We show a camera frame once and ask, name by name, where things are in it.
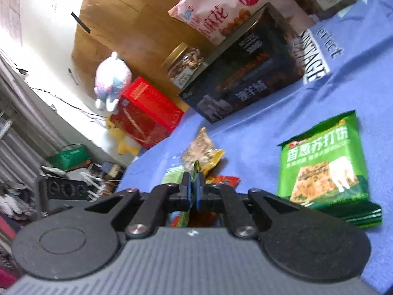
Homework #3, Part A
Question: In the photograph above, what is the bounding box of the red orange snack packet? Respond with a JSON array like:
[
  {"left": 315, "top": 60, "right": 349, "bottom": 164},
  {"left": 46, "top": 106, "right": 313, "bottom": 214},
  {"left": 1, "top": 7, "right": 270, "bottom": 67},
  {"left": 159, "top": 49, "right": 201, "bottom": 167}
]
[{"left": 170, "top": 174, "right": 242, "bottom": 229}]

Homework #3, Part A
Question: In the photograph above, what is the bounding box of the yellow nut snack packet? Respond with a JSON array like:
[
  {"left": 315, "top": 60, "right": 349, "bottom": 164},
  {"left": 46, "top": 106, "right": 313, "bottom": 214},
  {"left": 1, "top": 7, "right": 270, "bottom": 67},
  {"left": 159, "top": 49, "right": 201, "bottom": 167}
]
[{"left": 181, "top": 127, "right": 226, "bottom": 176}]

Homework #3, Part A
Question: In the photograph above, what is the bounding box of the yellow plush toy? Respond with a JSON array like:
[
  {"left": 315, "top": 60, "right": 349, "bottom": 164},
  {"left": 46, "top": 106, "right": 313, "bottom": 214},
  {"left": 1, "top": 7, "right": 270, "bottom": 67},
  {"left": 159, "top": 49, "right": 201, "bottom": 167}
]
[{"left": 106, "top": 114, "right": 141, "bottom": 157}]

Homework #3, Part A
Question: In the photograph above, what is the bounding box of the green basket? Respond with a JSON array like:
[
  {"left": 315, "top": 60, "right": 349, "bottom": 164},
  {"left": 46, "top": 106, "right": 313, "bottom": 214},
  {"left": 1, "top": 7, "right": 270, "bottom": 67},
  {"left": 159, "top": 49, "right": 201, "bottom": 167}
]
[{"left": 45, "top": 143, "right": 91, "bottom": 171}]

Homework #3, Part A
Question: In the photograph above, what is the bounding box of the large green cracker bag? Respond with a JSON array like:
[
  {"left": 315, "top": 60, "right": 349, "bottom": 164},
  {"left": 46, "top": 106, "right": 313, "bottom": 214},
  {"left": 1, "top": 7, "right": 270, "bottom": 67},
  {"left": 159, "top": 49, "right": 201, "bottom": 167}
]
[{"left": 277, "top": 111, "right": 382, "bottom": 228}]

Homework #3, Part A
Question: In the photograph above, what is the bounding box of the red gift box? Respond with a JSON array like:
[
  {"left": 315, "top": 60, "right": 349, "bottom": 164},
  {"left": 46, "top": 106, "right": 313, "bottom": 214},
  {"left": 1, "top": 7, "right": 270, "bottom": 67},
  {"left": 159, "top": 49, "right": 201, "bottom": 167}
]
[{"left": 110, "top": 77, "right": 184, "bottom": 149}]

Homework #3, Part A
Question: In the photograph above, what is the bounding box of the white pink plush toy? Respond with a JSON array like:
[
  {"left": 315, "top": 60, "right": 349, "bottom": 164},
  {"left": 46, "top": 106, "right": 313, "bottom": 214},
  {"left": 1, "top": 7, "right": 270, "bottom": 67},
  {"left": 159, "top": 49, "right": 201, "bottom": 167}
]
[{"left": 94, "top": 51, "right": 133, "bottom": 113}]

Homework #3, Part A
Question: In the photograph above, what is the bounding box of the dark rectangular tin box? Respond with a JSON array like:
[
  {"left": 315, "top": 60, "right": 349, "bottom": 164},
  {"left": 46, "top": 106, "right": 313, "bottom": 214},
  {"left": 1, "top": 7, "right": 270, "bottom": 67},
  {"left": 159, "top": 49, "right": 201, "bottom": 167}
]
[{"left": 179, "top": 3, "right": 304, "bottom": 123}]

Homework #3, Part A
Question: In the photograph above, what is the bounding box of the nut jar gold lid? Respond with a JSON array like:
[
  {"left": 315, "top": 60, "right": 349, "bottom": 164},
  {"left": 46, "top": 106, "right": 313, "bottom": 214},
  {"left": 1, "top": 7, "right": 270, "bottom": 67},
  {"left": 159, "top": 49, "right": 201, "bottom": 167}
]
[{"left": 161, "top": 42, "right": 206, "bottom": 90}]

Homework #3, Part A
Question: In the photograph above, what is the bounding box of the blue printed cloth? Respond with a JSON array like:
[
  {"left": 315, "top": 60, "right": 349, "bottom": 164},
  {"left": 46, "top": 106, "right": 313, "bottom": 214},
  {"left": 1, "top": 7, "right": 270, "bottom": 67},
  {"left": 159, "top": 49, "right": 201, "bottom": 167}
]
[{"left": 119, "top": 0, "right": 392, "bottom": 293}]

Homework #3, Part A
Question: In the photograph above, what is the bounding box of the brown wooden headboard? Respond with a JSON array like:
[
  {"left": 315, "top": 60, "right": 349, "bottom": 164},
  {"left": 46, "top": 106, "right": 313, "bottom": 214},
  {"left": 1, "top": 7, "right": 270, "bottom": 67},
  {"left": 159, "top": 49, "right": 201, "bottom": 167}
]
[{"left": 70, "top": 0, "right": 308, "bottom": 113}]

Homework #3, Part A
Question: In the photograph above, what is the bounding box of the pink twisted-dough snack bag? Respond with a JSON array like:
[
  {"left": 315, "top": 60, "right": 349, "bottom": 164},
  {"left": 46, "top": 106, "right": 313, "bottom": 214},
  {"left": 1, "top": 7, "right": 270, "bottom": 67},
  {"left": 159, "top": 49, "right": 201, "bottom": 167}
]
[{"left": 168, "top": 0, "right": 314, "bottom": 45}]

